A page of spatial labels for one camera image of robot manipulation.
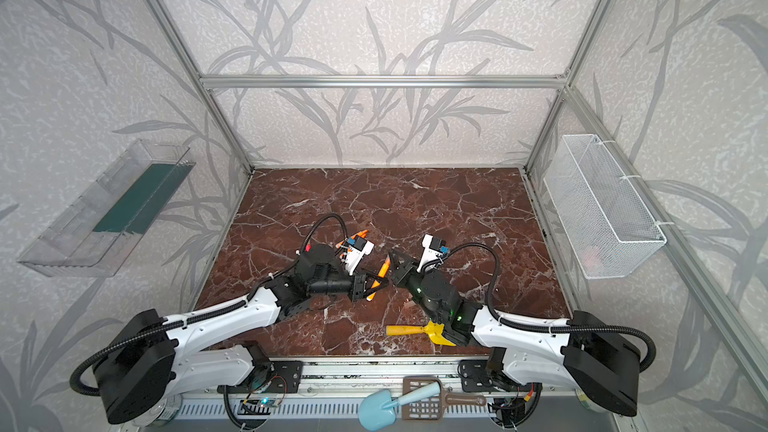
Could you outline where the brown toy rake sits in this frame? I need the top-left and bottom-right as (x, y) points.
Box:
(401, 376), (487, 421)

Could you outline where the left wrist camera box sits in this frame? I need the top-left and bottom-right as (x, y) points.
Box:
(340, 237), (374, 275)

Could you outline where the orange marker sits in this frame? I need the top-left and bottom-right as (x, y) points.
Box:
(366, 257), (391, 301)
(352, 229), (369, 239)

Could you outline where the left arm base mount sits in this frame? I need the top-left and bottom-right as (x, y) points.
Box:
(239, 360), (304, 394)

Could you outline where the yellow toy shovel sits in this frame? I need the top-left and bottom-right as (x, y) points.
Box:
(386, 321), (455, 347)

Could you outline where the small circuit board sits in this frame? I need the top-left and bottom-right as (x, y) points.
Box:
(237, 397), (280, 417)

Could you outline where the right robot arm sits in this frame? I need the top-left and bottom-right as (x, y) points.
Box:
(388, 249), (656, 417)

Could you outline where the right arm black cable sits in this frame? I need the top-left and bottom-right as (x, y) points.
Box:
(443, 242), (658, 373)

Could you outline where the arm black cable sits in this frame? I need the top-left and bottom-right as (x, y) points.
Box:
(69, 213), (350, 397)
(443, 242), (658, 373)

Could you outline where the aluminium front rail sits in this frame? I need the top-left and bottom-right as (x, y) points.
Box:
(131, 352), (610, 428)

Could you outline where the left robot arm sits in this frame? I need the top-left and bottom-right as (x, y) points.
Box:
(69, 244), (388, 425)

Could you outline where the clear plastic wall shelf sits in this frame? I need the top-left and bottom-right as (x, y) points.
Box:
(17, 139), (196, 278)

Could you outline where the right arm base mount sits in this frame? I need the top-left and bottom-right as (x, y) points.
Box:
(457, 359), (540, 394)

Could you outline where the light blue toy shovel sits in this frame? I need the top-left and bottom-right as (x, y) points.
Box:
(358, 382), (441, 431)

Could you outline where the white wire basket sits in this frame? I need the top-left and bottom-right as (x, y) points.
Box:
(544, 134), (667, 280)

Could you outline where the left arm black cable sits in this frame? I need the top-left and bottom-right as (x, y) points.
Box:
(69, 213), (350, 397)

